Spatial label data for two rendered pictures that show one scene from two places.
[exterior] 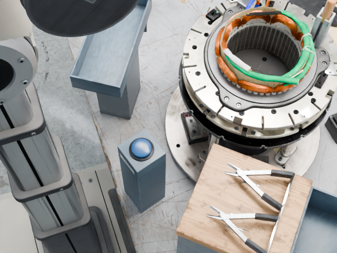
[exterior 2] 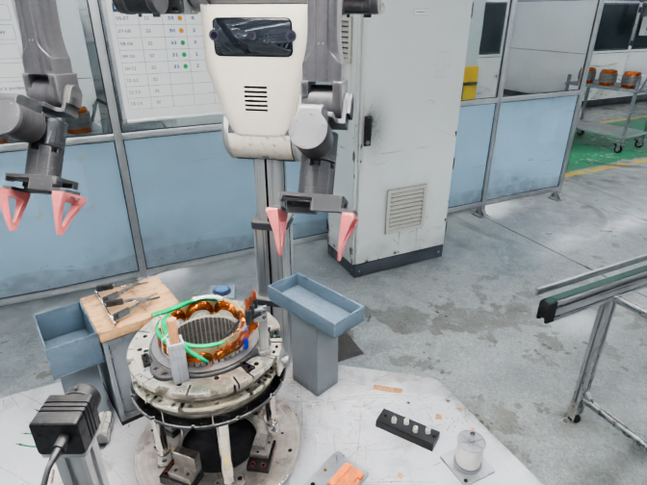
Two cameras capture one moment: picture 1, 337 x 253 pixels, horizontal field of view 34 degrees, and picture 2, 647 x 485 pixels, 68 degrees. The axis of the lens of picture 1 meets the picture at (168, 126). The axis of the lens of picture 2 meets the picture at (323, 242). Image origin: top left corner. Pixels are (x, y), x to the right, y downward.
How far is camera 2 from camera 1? 152 cm
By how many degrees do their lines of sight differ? 80
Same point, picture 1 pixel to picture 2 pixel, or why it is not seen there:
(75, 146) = not seen: outside the picture
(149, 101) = (299, 396)
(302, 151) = (150, 470)
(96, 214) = not seen: hidden behind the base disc
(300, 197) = (99, 324)
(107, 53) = (309, 303)
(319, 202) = (88, 354)
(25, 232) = not seen: hidden behind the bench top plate
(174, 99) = (283, 405)
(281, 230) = (97, 308)
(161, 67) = (327, 420)
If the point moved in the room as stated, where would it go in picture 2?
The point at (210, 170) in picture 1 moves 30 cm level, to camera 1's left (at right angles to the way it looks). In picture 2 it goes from (168, 297) to (245, 252)
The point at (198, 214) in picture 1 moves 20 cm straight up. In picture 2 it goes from (153, 285) to (141, 216)
